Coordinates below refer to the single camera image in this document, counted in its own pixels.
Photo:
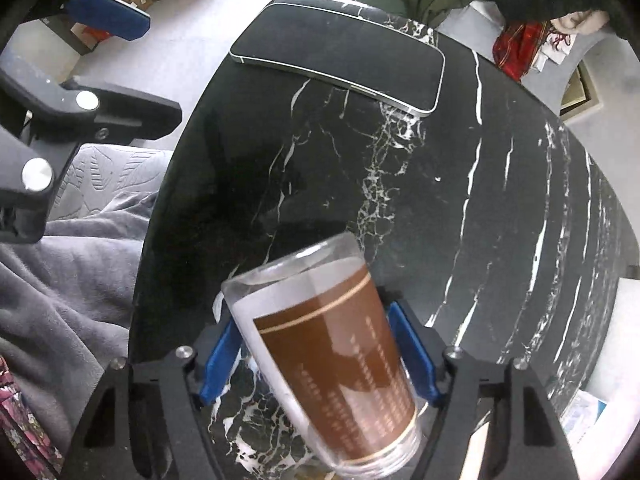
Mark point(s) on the grey blanket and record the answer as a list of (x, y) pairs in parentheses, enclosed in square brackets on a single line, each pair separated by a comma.
[(65, 300)]

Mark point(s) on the white cloth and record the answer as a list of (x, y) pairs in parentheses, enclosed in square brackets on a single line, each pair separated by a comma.
[(575, 27)]

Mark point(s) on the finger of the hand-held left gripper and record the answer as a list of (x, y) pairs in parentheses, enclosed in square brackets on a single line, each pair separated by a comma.
[(125, 112), (107, 15)]

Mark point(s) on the grey patterned seat cushion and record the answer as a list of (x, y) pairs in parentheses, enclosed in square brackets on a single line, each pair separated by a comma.
[(110, 175)]

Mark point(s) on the beige box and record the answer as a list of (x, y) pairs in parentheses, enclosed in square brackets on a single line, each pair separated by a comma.
[(582, 92)]

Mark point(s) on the brown printed glass cup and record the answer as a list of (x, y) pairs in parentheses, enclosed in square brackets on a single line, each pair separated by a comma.
[(330, 355)]

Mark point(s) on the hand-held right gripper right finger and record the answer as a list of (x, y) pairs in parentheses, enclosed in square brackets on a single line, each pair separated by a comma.
[(412, 355)]

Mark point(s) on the red plaid cloth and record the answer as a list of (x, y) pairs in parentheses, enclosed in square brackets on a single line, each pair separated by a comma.
[(517, 50)]

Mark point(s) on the floral cloth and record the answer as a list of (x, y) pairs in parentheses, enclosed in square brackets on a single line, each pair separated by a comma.
[(22, 420)]

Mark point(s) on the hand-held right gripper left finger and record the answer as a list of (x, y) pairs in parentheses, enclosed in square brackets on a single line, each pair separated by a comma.
[(220, 365)]

